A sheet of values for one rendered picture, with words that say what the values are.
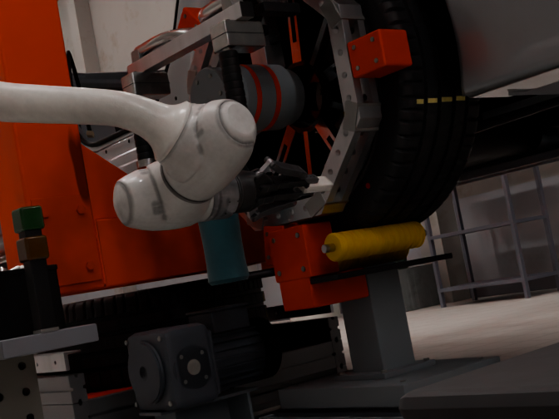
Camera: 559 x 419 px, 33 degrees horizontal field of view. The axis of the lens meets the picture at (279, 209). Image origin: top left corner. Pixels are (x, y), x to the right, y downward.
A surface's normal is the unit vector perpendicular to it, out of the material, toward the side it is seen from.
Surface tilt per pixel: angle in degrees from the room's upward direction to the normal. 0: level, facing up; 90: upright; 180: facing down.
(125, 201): 91
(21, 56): 90
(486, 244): 90
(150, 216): 133
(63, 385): 90
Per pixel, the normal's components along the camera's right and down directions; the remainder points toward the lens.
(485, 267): -0.82, 0.11
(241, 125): 0.64, -0.42
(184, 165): -0.25, 0.67
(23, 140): 0.61, -0.17
